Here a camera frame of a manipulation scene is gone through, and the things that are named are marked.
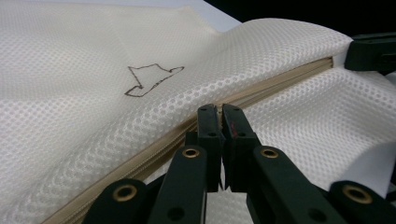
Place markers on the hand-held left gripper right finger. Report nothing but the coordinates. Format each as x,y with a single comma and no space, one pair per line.
236,140

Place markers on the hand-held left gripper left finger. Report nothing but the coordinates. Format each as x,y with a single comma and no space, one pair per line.
211,130

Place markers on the cream mesh laundry bag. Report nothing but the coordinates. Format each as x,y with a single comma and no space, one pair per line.
93,124

